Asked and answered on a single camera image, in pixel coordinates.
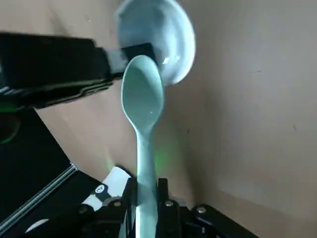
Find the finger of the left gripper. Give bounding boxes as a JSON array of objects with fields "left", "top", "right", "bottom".
[{"left": 103, "top": 42, "right": 156, "bottom": 75}]

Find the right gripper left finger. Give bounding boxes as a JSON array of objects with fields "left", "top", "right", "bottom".
[{"left": 79, "top": 177, "right": 138, "bottom": 238}]

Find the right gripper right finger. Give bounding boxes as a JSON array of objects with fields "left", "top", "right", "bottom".
[{"left": 158, "top": 177, "right": 258, "bottom": 238}]

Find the small white crucible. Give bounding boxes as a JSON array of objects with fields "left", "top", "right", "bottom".
[{"left": 115, "top": 0, "right": 197, "bottom": 87}]

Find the small pale green spoon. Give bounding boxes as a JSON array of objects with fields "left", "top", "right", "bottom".
[{"left": 120, "top": 55, "right": 164, "bottom": 238}]

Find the aluminium frame profile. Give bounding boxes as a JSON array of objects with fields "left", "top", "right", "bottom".
[{"left": 0, "top": 162, "right": 76, "bottom": 235}]

